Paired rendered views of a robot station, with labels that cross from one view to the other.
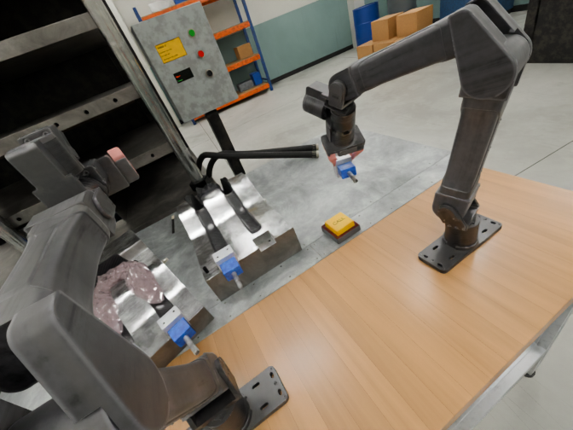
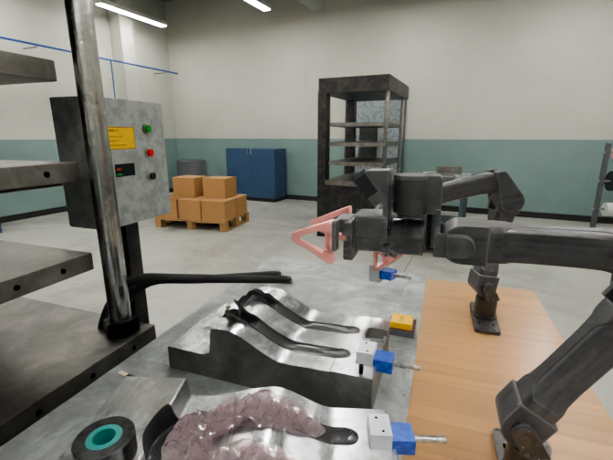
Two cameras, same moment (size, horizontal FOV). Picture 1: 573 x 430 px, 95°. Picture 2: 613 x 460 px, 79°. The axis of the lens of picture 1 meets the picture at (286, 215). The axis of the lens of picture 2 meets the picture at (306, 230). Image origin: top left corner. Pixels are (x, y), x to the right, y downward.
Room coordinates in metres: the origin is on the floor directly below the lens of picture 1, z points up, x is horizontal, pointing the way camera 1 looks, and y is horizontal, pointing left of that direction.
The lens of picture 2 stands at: (0.21, 0.84, 1.36)
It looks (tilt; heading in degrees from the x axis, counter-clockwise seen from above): 14 degrees down; 306
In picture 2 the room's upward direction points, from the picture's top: straight up
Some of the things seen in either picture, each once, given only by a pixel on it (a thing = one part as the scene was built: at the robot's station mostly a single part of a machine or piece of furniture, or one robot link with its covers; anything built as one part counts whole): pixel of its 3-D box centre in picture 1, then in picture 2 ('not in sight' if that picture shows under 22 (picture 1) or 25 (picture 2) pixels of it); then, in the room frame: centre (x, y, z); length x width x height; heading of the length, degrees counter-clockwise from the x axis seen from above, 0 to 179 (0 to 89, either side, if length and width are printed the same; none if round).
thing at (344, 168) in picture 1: (347, 171); (390, 274); (0.63, -0.21, 0.93); 0.13 x 0.05 x 0.05; 176
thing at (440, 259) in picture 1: (460, 229); (485, 307); (0.38, -0.35, 0.84); 0.20 x 0.07 x 0.08; 106
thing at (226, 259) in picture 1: (232, 270); (388, 362); (0.47, 0.17, 0.89); 0.13 x 0.05 x 0.05; 16
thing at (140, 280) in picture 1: (118, 287); (244, 436); (0.57, 0.50, 0.90); 0.26 x 0.18 x 0.08; 33
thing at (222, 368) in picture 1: (205, 393); (525, 426); (0.22, 0.23, 0.90); 0.09 x 0.06 x 0.06; 106
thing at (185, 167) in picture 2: (402, 18); (192, 182); (6.55, -4.00, 0.44); 0.59 x 0.59 x 0.88
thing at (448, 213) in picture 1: (458, 207); (485, 287); (0.38, -0.35, 0.90); 0.09 x 0.06 x 0.06; 123
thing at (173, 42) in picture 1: (235, 165); (135, 306); (1.48, 0.17, 0.73); 0.30 x 0.22 x 1.47; 106
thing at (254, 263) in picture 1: (227, 217); (282, 335); (0.75, 0.19, 0.87); 0.50 x 0.26 x 0.14; 16
